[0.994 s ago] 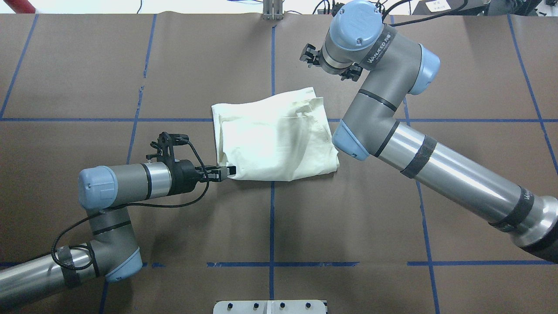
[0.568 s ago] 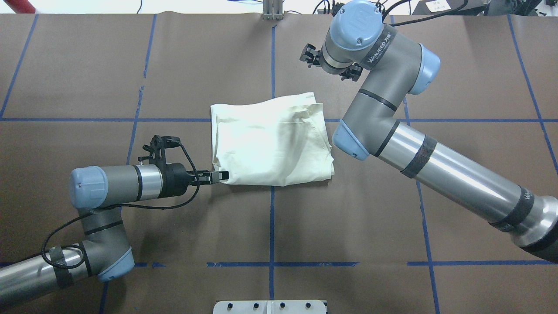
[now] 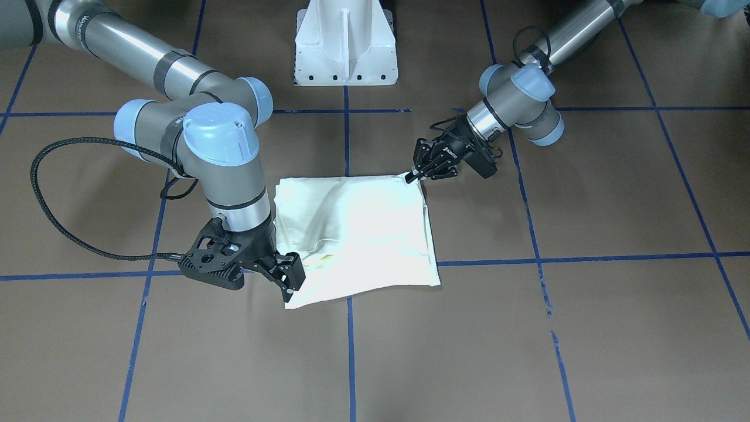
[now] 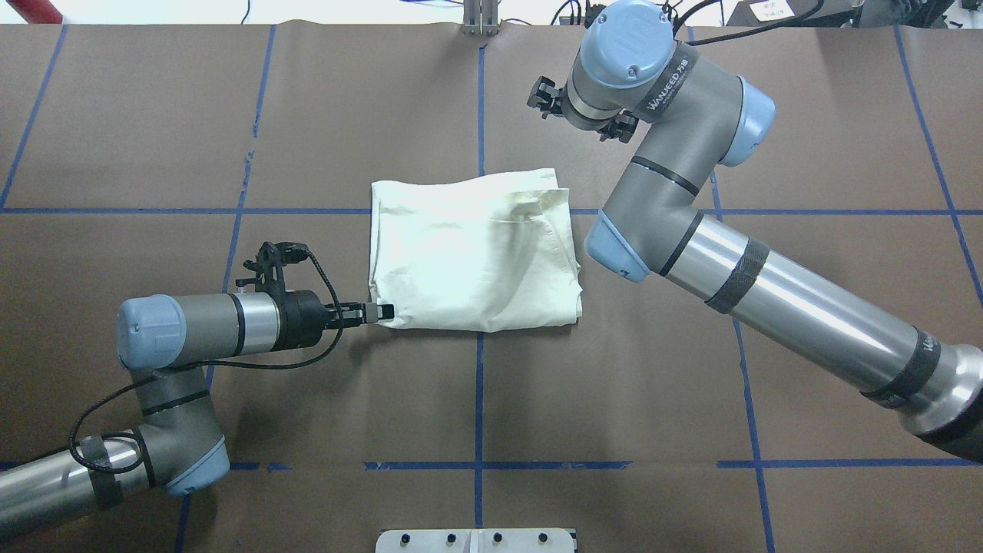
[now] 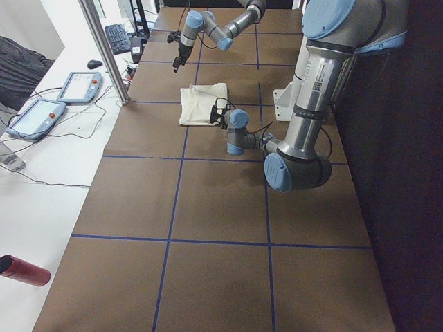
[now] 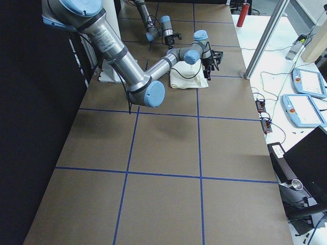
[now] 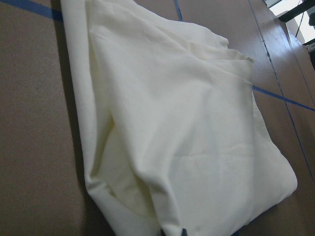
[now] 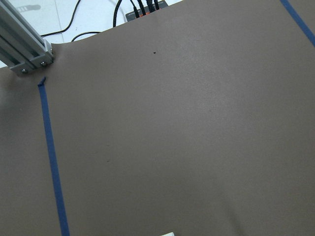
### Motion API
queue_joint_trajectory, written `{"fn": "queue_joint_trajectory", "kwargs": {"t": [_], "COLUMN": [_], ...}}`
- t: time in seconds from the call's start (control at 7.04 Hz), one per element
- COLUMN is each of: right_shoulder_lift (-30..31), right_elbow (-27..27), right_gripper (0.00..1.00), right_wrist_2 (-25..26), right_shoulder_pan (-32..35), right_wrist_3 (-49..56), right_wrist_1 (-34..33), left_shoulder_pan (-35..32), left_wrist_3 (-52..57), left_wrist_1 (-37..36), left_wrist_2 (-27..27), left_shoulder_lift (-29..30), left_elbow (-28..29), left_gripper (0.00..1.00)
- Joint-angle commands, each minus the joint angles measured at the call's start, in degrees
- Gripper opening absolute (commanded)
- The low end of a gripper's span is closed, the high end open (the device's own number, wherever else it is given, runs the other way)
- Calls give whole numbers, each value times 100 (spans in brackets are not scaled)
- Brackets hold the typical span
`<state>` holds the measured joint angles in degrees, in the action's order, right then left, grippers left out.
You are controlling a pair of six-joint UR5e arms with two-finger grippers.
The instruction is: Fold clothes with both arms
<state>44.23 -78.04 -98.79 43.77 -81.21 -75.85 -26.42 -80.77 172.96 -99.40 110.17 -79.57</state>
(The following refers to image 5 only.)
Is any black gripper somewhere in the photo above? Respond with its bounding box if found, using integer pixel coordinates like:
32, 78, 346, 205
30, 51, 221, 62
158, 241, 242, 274
172, 43, 192, 73

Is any cream long-sleeve cat shirt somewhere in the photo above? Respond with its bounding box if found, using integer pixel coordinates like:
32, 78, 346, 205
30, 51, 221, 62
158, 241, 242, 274
179, 83, 228, 126

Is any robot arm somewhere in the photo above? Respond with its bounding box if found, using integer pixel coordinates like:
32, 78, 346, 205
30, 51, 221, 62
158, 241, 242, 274
221, 1, 409, 192
172, 0, 266, 73

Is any small black adapter box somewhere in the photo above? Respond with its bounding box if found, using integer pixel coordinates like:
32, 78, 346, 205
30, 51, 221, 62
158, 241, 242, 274
130, 36, 143, 64

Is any black keyboard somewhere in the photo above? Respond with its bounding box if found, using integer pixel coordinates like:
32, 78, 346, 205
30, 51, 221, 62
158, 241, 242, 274
105, 24, 131, 55

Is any black computer mouse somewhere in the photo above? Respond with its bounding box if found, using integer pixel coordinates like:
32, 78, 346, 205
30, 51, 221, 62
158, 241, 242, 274
87, 59, 102, 70

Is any teach pendant with red button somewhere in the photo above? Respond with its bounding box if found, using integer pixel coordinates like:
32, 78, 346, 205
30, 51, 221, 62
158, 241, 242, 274
6, 98, 66, 140

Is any brown table mat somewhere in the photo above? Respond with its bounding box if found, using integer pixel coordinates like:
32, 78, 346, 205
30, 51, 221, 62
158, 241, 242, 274
34, 8, 395, 331

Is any clear water bottle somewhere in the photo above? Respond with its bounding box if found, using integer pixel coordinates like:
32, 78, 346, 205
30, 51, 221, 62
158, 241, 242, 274
0, 142, 26, 172

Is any red cylinder object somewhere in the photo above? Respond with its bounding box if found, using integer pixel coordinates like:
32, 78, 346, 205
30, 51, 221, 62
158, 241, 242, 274
1, 255, 51, 286

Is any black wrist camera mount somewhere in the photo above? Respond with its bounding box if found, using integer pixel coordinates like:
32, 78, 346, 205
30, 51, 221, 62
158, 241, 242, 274
167, 30, 181, 44

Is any aluminium frame post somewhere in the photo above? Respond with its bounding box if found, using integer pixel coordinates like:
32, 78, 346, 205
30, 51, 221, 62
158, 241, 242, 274
78, 0, 129, 105

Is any long black looping cable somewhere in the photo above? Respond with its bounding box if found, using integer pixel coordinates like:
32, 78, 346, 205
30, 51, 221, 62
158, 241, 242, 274
0, 84, 115, 190

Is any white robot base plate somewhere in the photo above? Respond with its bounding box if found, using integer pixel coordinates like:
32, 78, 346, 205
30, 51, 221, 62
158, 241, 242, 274
273, 80, 301, 122

